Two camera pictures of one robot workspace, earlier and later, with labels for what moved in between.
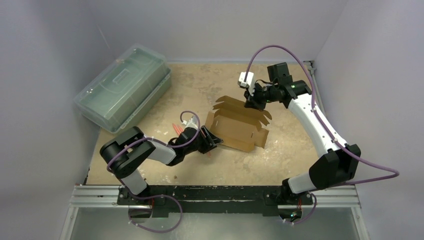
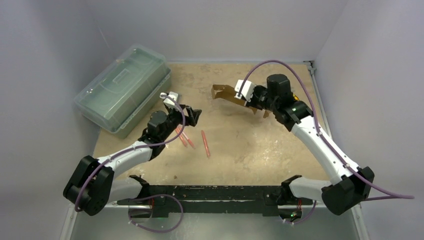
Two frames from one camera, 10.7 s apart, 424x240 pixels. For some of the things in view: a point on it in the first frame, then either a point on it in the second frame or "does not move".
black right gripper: (253, 99) does not move
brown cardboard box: (237, 126) → (222, 92)
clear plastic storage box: (126, 89) does not move
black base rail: (213, 200) does not move
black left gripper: (211, 141) → (193, 114)
